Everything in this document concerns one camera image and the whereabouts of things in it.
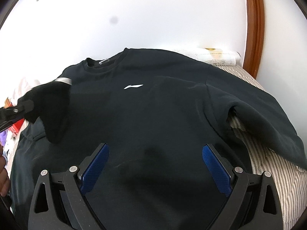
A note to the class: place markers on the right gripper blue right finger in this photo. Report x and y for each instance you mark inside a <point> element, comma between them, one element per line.
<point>252,201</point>

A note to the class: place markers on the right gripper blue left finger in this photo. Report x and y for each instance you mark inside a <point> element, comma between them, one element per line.
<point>59,200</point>

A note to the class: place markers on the black sweatshirt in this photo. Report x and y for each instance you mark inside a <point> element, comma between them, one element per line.
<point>156,110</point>

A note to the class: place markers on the person's left hand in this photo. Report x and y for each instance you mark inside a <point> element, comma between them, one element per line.
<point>4,178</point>

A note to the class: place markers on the red paper shopping bag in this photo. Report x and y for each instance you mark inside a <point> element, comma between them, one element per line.
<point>15,128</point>

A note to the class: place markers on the striped quilted mattress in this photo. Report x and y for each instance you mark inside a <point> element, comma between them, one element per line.
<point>271,162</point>

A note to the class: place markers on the rolled white paper poster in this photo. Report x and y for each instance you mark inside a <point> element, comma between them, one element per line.
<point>216,57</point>

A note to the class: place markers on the brown wooden door frame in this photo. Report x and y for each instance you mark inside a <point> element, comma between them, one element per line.
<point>255,36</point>

